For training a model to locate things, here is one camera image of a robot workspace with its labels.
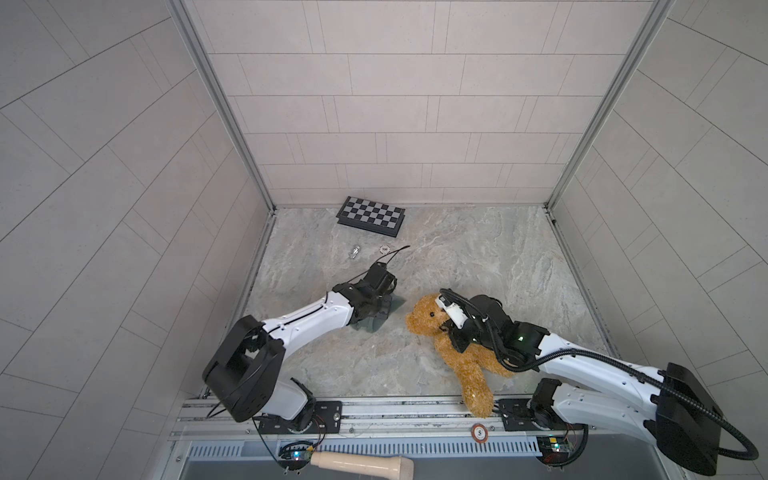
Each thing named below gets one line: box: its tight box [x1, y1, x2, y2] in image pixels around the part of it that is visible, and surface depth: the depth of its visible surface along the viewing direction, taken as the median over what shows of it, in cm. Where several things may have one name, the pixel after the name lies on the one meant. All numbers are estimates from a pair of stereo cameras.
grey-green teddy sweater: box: [350, 292, 407, 333], surface depth 78 cm
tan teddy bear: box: [406, 294, 514, 419], surface depth 72 cm
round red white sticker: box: [471, 423, 489, 444], surface depth 71 cm
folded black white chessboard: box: [336, 196, 406, 238], surface depth 112 cm
